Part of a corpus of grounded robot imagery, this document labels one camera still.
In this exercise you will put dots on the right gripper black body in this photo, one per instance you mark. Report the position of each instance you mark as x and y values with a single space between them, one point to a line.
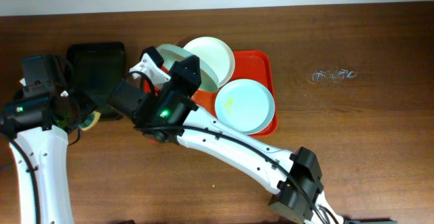
180 87

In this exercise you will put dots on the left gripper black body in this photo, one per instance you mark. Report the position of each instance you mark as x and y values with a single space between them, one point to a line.
89 116

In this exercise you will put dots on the pale green round plate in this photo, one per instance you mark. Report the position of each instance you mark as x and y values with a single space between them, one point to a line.
173 53

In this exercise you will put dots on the white round plate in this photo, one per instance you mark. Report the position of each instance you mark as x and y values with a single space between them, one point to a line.
216 54

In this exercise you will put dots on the green and yellow sponge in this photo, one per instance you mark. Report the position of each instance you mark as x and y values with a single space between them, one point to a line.
90 121

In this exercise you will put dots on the light blue round plate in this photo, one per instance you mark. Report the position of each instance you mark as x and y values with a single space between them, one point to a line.
245 105

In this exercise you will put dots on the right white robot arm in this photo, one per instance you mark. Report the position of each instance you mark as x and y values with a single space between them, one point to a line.
294 179

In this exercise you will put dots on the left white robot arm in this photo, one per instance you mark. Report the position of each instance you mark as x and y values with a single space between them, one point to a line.
40 159

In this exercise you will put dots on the black rectangular plastic bin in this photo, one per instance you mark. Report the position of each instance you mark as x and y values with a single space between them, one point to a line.
98 70

